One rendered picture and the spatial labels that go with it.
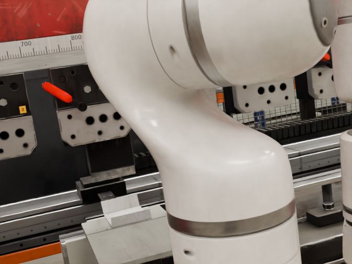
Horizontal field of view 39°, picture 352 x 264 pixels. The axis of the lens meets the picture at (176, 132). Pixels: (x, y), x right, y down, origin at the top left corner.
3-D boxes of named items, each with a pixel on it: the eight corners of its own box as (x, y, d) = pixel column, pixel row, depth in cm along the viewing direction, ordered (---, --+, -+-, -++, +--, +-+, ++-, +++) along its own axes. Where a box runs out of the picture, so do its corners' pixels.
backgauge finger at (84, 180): (90, 221, 113) (87, 200, 112) (77, 194, 138) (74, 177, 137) (141, 209, 117) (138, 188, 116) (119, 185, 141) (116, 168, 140)
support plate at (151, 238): (101, 274, 83) (100, 268, 83) (81, 227, 108) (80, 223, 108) (200, 247, 88) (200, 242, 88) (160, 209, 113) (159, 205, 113)
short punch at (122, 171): (92, 183, 108) (85, 141, 107) (91, 182, 110) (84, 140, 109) (136, 174, 111) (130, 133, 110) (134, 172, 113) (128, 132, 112)
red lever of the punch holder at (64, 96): (45, 79, 96) (88, 105, 99) (44, 79, 99) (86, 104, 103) (40, 87, 95) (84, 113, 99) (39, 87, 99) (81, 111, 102)
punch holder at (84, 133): (63, 148, 102) (49, 68, 99) (59, 142, 110) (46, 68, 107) (133, 134, 106) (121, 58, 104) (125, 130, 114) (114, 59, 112)
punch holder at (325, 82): (314, 101, 119) (307, 32, 117) (295, 99, 127) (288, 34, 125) (365, 91, 124) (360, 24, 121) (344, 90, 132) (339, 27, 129)
